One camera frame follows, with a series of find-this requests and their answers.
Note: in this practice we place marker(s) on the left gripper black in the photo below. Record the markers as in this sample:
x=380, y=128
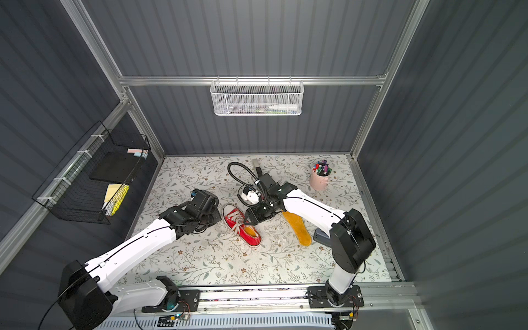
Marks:
x=205, y=212

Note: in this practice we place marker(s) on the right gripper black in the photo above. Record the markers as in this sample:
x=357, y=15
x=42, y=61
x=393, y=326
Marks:
x=259, y=210

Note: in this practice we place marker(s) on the yellow fleece insole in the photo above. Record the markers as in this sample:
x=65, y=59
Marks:
x=297, y=224

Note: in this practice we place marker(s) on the red canvas sneaker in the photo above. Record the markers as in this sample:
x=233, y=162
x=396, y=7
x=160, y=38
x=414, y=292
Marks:
x=234, y=219

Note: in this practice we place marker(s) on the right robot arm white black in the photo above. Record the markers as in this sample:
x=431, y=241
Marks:
x=351, y=240

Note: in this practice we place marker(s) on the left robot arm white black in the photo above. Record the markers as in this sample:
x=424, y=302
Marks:
x=87, y=292

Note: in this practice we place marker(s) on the pink pen cup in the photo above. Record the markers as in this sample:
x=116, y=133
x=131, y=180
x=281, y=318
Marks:
x=318, y=183

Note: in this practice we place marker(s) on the grey rectangular box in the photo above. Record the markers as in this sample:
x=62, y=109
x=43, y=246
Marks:
x=320, y=237

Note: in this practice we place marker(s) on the pink sticky notes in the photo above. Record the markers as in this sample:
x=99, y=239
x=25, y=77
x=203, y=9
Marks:
x=140, y=153

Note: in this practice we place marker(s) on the yellow notepad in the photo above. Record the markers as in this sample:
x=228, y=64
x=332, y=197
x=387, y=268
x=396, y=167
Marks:
x=115, y=195

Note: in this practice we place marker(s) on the black notebook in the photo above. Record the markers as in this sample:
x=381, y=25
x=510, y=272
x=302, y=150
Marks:
x=117, y=168

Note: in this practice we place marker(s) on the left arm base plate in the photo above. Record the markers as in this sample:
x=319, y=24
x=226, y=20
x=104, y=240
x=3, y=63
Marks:
x=185, y=300

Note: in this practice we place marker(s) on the white wire mesh basket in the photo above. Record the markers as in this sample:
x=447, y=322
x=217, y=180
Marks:
x=263, y=99

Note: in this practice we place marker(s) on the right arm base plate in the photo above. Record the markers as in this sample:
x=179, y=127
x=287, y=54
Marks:
x=326, y=297

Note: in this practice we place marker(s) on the black wire wall basket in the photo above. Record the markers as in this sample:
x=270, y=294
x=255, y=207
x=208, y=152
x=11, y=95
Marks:
x=93, y=185

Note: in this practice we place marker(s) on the aluminium mounting rail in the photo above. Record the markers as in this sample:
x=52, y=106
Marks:
x=291, y=298

